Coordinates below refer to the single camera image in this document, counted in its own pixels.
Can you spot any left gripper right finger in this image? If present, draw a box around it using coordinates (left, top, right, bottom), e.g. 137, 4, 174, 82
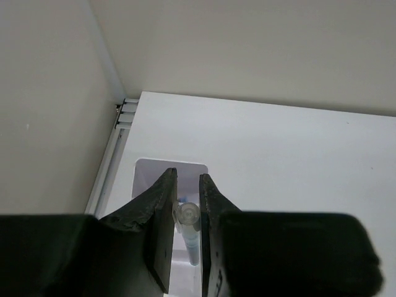
199, 174, 384, 296

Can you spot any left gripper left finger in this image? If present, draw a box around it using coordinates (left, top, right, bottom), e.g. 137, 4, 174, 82
1, 169, 176, 296

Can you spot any blue gel pen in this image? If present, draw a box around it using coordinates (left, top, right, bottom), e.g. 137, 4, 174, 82
172, 196, 200, 266

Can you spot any white pen holder container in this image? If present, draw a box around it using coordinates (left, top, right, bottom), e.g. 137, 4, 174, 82
132, 158, 209, 296

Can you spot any aluminium front rail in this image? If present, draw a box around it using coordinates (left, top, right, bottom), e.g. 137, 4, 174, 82
84, 98, 139, 218

